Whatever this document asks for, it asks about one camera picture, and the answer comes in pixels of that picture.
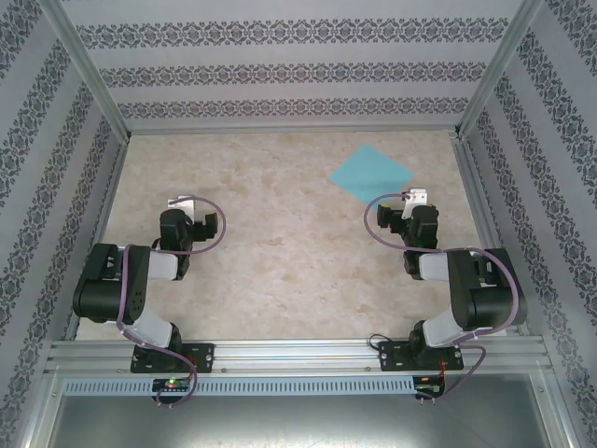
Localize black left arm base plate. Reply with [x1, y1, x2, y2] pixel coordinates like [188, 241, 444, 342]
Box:
[130, 343, 216, 374]

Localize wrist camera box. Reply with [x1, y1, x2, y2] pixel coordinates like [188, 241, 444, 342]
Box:
[167, 193, 197, 220]
[401, 188, 429, 209]

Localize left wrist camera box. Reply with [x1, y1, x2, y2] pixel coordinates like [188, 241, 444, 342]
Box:
[167, 193, 197, 220]

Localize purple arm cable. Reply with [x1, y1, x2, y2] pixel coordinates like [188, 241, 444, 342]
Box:
[114, 195, 229, 410]
[363, 189, 520, 405]

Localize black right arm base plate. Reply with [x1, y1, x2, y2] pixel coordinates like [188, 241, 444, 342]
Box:
[377, 340, 465, 373]

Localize long aluminium mounting rail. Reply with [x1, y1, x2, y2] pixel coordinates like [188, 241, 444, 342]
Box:
[44, 339, 554, 374]

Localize grey sheet metal panel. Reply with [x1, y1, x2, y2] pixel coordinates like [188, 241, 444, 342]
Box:
[46, 394, 575, 448]

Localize thin aluminium back rail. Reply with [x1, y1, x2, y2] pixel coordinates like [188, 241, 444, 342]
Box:
[125, 123, 463, 137]

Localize circuit board with green light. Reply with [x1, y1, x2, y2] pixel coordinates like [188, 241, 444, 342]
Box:
[151, 378, 193, 392]

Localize aluminium frame post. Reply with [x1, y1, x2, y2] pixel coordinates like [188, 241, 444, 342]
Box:
[35, 0, 133, 143]
[454, 0, 547, 141]

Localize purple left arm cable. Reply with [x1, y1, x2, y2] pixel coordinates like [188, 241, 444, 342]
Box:
[114, 195, 229, 410]

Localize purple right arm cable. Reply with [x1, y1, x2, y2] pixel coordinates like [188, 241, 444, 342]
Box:
[363, 189, 520, 405]

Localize light blue cloth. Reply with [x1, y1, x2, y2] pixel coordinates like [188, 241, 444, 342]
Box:
[328, 143, 416, 205]

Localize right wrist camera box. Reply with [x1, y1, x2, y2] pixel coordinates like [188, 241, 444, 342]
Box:
[401, 188, 429, 209]

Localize short aluminium frame strut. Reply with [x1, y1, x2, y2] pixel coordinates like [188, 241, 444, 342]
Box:
[529, 371, 584, 448]
[18, 371, 66, 448]

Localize aluminium side rail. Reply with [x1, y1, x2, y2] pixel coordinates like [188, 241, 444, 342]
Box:
[62, 137, 132, 342]
[450, 134, 531, 337]

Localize slotted grey cable duct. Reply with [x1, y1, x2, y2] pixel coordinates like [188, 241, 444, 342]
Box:
[62, 376, 416, 397]

